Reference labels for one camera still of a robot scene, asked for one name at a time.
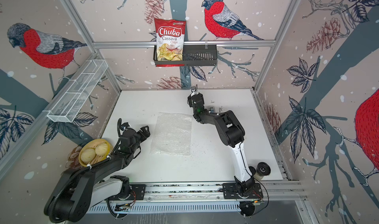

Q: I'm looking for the clear bubble wrap sheet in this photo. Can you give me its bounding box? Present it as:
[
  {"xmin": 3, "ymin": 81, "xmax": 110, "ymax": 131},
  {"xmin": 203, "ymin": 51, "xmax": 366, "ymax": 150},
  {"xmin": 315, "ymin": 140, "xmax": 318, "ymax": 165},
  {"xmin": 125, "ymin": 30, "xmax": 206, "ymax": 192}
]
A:
[{"xmin": 151, "ymin": 112, "xmax": 192, "ymax": 156}]

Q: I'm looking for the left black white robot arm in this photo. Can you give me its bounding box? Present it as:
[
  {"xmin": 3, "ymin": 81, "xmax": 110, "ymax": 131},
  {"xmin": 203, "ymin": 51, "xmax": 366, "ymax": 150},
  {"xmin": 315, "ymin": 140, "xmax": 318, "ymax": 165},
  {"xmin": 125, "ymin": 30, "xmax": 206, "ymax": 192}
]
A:
[{"xmin": 44, "ymin": 119, "xmax": 151, "ymax": 224}]

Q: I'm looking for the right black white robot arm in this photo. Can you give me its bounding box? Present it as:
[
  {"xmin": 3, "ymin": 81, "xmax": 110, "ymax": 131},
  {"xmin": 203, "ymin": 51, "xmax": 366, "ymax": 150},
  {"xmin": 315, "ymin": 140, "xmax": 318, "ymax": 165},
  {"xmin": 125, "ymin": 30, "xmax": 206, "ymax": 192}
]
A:
[{"xmin": 187, "ymin": 89, "xmax": 255, "ymax": 197}]

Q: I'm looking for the right pale steamed bun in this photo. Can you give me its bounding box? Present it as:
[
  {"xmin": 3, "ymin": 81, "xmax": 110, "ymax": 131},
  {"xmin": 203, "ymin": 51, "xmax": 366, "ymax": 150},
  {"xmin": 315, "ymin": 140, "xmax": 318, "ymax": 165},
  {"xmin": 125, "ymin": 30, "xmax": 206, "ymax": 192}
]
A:
[{"xmin": 95, "ymin": 142, "xmax": 110, "ymax": 157}]

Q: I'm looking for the pale steamed bun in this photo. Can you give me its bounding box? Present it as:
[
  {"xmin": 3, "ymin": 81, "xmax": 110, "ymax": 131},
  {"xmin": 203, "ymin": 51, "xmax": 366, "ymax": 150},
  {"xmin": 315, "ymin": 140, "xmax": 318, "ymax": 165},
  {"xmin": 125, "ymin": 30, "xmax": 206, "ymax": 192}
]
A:
[
  {"xmin": 95, "ymin": 142, "xmax": 110, "ymax": 157},
  {"xmin": 80, "ymin": 148, "xmax": 96, "ymax": 164}
]

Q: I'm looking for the yellow steamer basket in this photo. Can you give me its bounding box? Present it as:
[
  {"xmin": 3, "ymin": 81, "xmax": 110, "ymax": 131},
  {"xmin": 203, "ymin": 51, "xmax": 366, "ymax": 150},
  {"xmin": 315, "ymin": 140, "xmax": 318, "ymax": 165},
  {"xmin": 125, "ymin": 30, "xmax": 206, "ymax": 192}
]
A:
[{"xmin": 79, "ymin": 139, "xmax": 113, "ymax": 167}]

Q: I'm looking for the left pale steamed bun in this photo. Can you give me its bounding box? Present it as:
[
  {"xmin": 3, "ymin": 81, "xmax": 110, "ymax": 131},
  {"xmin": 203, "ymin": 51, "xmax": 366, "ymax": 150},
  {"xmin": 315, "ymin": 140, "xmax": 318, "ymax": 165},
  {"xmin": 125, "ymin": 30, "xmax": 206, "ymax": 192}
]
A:
[{"xmin": 80, "ymin": 148, "xmax": 96, "ymax": 164}]

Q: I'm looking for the red Chuba cassava chips bag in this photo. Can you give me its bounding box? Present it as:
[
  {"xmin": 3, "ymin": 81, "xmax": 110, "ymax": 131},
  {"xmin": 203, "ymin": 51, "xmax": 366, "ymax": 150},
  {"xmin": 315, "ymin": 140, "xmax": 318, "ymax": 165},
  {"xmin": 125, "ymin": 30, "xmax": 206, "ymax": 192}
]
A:
[{"xmin": 154, "ymin": 19, "xmax": 186, "ymax": 67}]

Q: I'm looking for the black lidded cup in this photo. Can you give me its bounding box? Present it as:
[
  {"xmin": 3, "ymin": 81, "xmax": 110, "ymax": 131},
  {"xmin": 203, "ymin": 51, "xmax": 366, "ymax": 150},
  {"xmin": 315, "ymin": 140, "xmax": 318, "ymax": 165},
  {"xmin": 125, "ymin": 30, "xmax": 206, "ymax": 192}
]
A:
[{"xmin": 249, "ymin": 162, "xmax": 271, "ymax": 181}]

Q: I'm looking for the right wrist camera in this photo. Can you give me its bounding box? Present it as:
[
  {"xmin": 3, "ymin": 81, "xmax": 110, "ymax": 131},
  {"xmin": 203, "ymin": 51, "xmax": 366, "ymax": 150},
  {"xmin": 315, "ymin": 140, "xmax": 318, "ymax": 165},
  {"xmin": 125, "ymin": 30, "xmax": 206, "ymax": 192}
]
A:
[{"xmin": 190, "ymin": 85, "xmax": 198, "ymax": 96}]

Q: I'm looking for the black wire wall basket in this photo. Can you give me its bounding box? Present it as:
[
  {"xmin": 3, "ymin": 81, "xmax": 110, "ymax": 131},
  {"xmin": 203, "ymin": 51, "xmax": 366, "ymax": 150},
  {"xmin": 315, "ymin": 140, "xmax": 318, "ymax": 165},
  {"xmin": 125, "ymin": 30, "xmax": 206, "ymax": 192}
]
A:
[{"xmin": 153, "ymin": 45, "xmax": 218, "ymax": 67}]

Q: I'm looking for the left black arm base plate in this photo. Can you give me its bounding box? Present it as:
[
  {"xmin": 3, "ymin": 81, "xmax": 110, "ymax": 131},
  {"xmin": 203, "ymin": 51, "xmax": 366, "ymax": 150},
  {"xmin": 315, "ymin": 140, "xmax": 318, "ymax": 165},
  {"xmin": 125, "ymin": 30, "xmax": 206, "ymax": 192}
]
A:
[{"xmin": 109, "ymin": 184, "xmax": 146, "ymax": 202}]

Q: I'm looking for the white wire mesh shelf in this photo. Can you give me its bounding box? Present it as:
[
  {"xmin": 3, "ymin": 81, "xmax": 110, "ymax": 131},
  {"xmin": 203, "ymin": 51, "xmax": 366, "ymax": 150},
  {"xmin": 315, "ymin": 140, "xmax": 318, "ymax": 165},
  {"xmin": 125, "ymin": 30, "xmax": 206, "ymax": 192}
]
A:
[{"xmin": 47, "ymin": 59, "xmax": 108, "ymax": 122}]

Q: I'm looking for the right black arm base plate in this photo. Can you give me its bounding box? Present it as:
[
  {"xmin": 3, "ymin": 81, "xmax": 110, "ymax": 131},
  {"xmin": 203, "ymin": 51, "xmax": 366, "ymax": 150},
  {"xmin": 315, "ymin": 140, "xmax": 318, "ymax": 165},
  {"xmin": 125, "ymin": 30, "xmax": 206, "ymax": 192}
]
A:
[{"xmin": 218, "ymin": 183, "xmax": 264, "ymax": 199}]

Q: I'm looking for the aluminium front rail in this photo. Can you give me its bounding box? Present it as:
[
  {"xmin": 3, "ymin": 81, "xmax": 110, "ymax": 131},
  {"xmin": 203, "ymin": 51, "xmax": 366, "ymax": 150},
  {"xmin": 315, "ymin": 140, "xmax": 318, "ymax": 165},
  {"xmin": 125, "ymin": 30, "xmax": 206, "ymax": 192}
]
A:
[{"xmin": 63, "ymin": 180, "xmax": 306, "ymax": 204}]

